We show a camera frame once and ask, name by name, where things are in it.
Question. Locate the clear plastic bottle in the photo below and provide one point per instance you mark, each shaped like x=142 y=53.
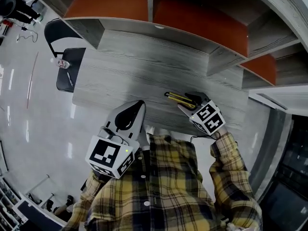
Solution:
x=63 y=63

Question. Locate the dark glass cabinet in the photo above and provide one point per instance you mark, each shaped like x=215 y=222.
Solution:
x=286 y=177

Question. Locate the grey shelf with orange panels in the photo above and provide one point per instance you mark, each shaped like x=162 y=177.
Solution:
x=264 y=32

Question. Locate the person's right forearm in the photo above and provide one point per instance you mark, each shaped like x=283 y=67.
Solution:
x=231 y=177

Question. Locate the grey wooden table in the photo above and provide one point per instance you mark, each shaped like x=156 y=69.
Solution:
x=134 y=68

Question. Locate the person's left forearm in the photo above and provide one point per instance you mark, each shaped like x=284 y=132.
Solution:
x=89 y=196

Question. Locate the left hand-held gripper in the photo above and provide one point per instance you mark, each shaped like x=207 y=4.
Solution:
x=113 y=129

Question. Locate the black chair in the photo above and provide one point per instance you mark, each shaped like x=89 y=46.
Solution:
x=77 y=64

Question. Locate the person's yellow plaid shirt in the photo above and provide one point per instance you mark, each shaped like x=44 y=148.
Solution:
x=168 y=189

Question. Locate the white metal rack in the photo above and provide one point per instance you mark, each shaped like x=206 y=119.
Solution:
x=39 y=185

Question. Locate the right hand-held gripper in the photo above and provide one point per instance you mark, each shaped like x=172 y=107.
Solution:
x=208 y=117

